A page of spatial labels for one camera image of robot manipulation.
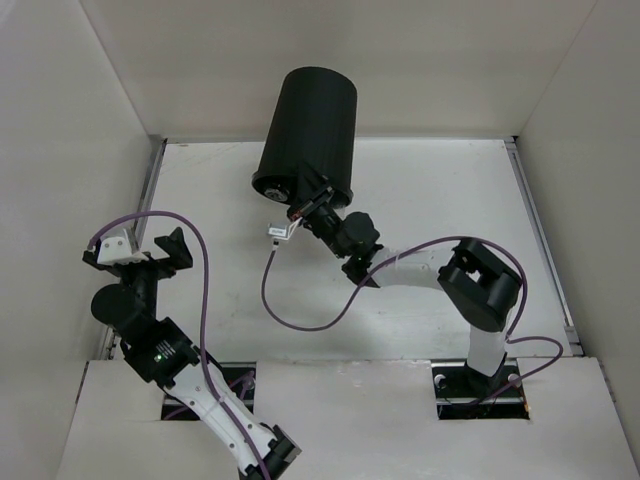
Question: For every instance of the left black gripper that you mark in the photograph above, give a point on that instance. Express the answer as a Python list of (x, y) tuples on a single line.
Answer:
[(138, 268)]

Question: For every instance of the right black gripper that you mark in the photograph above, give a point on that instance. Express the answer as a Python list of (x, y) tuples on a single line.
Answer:
[(310, 183)]

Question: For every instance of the black ribbed plastic bin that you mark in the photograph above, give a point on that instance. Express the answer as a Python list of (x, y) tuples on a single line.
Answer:
[(314, 121)]

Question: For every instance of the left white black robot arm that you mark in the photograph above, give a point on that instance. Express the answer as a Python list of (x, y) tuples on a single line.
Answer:
[(161, 353)]

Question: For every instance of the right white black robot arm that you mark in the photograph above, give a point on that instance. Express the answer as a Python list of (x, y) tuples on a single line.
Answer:
[(482, 288)]

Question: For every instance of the red label plastic bottle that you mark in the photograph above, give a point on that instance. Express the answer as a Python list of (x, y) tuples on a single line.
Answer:
[(276, 192)]

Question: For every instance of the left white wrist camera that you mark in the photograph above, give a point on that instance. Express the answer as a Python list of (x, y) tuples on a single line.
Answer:
[(120, 248)]

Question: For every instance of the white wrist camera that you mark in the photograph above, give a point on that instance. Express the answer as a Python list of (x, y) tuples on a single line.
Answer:
[(280, 233), (120, 248)]

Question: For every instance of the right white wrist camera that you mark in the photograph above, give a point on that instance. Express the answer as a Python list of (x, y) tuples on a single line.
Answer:
[(280, 233)]

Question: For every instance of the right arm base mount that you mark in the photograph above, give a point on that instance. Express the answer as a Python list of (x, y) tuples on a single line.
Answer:
[(460, 397)]

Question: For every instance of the right aluminium table rail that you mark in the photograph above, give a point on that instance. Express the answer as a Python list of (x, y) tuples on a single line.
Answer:
[(575, 344)]

